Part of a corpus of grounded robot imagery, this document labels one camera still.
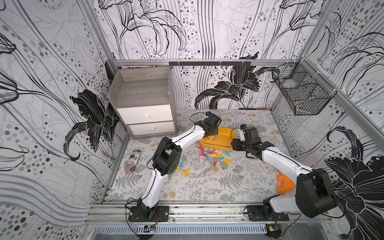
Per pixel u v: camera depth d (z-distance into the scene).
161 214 0.73
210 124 0.73
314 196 0.41
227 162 0.90
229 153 0.95
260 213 0.72
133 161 0.87
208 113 0.86
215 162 0.91
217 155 0.93
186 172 0.86
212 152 0.95
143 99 0.86
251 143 0.67
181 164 0.90
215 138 1.01
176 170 0.59
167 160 0.54
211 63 0.91
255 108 1.23
